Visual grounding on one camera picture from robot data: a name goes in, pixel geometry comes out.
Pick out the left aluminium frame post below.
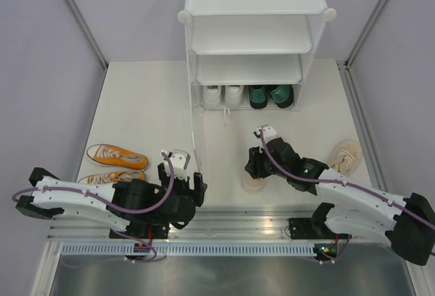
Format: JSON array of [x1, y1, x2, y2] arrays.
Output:
[[63, 0, 109, 72]]

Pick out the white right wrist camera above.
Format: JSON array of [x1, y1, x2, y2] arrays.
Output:
[[253, 125, 278, 154]]

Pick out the white sneaker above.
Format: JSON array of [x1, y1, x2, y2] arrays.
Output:
[[203, 85, 222, 110], [223, 85, 244, 126]]

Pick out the orange sneaker upper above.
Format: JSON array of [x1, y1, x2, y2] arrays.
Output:
[[86, 144, 149, 170]]

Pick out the right aluminium frame post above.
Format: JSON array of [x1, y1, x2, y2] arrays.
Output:
[[344, 0, 390, 68]]

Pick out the orange sneaker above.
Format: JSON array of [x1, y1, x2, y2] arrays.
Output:
[[86, 144, 149, 170], [77, 170, 146, 185]]

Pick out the beige sneaker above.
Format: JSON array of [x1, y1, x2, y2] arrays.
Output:
[[241, 171, 266, 195], [327, 139, 362, 176]]

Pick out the clear cabinet door panel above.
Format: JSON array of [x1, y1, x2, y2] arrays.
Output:
[[191, 107, 206, 175]]

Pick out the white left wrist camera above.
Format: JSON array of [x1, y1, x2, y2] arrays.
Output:
[[161, 150, 190, 181]]

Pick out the orange sneaker lower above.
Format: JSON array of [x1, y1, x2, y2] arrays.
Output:
[[77, 170, 146, 185]]

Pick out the aluminium mounting rail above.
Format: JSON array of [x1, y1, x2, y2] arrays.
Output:
[[47, 203, 419, 242]]

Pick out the white plastic shoe cabinet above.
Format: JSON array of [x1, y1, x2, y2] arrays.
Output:
[[177, 0, 336, 111]]

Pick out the aluminium frame post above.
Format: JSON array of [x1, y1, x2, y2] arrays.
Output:
[[63, 0, 109, 72], [344, 0, 390, 68]]

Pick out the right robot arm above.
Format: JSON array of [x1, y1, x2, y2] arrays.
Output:
[[245, 127, 434, 266]]

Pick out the white slotted cable duct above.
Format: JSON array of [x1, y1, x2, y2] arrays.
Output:
[[61, 242, 316, 257]]

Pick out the green pointed shoe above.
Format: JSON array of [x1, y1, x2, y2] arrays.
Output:
[[249, 85, 268, 110], [268, 85, 294, 108]]

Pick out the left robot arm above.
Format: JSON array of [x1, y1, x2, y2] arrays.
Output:
[[12, 162, 207, 240]]

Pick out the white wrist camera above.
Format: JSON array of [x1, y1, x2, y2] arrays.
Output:
[[161, 150, 190, 181], [253, 125, 278, 154]]

